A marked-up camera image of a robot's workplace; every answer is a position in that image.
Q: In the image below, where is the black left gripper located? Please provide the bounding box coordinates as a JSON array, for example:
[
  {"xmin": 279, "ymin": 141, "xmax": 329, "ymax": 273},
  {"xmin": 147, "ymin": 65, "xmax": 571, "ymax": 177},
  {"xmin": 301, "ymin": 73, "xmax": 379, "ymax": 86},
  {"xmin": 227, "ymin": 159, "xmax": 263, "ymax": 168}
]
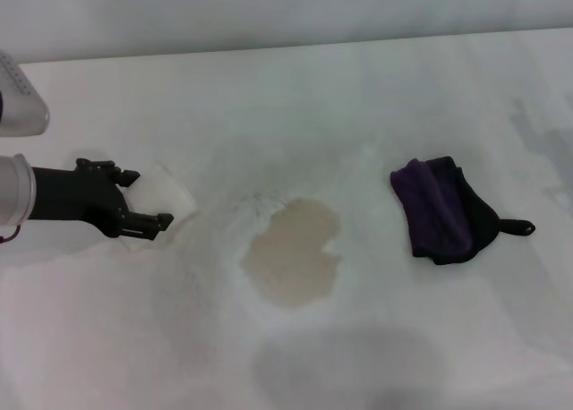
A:
[{"xmin": 31, "ymin": 158, "xmax": 175, "ymax": 242}]

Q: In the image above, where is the white paper cup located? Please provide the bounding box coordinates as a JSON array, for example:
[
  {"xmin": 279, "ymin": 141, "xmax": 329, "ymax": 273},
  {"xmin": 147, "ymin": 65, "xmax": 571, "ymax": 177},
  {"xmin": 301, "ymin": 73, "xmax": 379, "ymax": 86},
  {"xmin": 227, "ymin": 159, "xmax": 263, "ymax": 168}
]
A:
[{"xmin": 120, "ymin": 159, "xmax": 199, "ymax": 254}]

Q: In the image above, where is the purple rag with black loop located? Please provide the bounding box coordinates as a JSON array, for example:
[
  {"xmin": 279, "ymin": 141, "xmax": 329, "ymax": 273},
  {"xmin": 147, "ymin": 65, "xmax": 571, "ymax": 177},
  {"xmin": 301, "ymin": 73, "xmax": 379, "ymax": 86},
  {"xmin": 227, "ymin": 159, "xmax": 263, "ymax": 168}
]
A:
[{"xmin": 389, "ymin": 155, "xmax": 537, "ymax": 267}]

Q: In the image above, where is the brown water stain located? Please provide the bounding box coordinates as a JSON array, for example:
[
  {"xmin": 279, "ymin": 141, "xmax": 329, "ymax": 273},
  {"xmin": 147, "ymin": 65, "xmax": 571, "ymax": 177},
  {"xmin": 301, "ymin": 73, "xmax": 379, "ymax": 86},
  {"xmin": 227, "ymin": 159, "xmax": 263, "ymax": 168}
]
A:
[{"xmin": 240, "ymin": 197, "xmax": 344, "ymax": 311}]

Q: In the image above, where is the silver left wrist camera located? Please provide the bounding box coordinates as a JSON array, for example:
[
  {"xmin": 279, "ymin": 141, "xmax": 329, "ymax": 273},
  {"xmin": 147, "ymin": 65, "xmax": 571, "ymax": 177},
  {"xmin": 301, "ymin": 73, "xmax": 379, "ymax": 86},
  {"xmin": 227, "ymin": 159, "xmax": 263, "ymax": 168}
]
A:
[{"xmin": 0, "ymin": 49, "xmax": 51, "ymax": 137}]

